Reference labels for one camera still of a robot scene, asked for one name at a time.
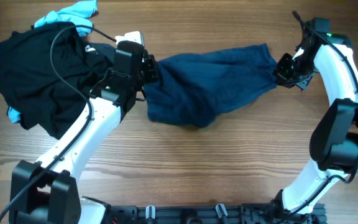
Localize dark blue shorts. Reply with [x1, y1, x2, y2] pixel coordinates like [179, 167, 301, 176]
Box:
[144, 44, 277, 128]

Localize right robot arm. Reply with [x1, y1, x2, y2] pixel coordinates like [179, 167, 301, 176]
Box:
[273, 12, 358, 219]

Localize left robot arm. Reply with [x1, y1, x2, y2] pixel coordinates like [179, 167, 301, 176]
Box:
[9, 38, 158, 223]

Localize light blue garment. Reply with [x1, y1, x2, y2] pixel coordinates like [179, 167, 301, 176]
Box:
[7, 0, 98, 123]

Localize black garment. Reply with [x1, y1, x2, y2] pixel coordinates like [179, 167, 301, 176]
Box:
[0, 22, 113, 139]

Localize left black cable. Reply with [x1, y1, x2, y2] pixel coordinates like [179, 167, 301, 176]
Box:
[0, 24, 117, 224]

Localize black cable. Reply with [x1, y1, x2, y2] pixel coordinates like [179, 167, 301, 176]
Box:
[0, 24, 117, 224]
[286, 11, 358, 218]

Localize right black cable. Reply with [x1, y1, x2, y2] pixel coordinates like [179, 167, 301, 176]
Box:
[286, 11, 358, 218]

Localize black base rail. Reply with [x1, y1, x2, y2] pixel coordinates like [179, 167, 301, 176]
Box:
[102, 203, 328, 224]

